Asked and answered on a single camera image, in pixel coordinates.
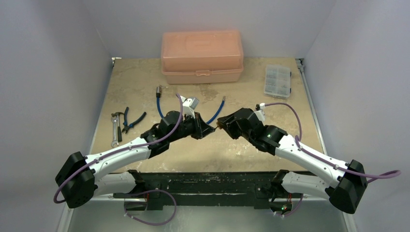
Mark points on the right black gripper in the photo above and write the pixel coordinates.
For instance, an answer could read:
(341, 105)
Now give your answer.
(233, 122)

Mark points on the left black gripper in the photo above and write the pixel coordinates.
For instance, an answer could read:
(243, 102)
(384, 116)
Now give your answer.
(201, 129)

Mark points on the blue cable lock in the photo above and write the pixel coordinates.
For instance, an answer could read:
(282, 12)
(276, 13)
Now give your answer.
(158, 96)

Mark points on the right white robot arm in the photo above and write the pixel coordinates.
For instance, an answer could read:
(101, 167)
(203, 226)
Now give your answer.
(342, 183)

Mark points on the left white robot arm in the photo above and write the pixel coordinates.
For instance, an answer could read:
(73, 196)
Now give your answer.
(83, 177)

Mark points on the clear plastic organizer box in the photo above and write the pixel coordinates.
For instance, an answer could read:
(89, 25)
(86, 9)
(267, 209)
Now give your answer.
(277, 81)

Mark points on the pink plastic toolbox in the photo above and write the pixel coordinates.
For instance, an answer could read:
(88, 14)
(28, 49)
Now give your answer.
(202, 57)

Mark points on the silver wrench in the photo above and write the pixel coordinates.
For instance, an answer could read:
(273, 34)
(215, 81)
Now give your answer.
(114, 142)

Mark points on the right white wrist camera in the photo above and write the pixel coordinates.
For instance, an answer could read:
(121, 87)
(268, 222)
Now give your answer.
(259, 111)

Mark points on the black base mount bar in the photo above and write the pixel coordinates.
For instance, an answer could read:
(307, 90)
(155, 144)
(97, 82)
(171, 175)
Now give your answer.
(253, 189)

